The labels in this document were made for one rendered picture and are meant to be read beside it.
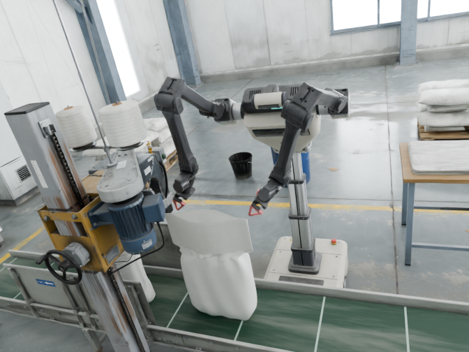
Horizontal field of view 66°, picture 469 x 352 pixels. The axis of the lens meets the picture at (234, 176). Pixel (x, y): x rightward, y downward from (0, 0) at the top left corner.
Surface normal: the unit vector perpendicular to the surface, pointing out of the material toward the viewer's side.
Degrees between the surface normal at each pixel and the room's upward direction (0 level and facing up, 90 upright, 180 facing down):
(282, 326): 0
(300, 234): 90
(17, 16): 90
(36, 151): 90
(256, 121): 40
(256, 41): 90
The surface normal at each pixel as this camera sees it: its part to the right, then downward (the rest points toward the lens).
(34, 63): 0.92, 0.02
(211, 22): -0.33, 0.47
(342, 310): -0.17, -0.88
